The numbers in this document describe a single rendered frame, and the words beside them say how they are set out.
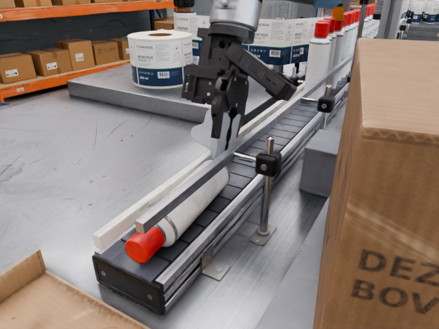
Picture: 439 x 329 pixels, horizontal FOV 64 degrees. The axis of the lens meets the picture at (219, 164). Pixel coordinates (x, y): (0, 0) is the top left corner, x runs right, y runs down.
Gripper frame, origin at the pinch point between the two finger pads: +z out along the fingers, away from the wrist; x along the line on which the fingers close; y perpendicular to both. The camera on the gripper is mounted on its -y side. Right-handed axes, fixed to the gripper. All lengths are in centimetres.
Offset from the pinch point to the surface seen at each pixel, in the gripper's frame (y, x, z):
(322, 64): -1.8, -43.8, -22.7
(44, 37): 418, -263, -50
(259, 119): 3.5, -21.7, -6.8
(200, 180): -3.8, 12.5, 0.8
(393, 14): -15, -52, -38
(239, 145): -3.6, 2.3, -3.2
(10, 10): 345, -172, -60
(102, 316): 0.8, 21.7, 17.4
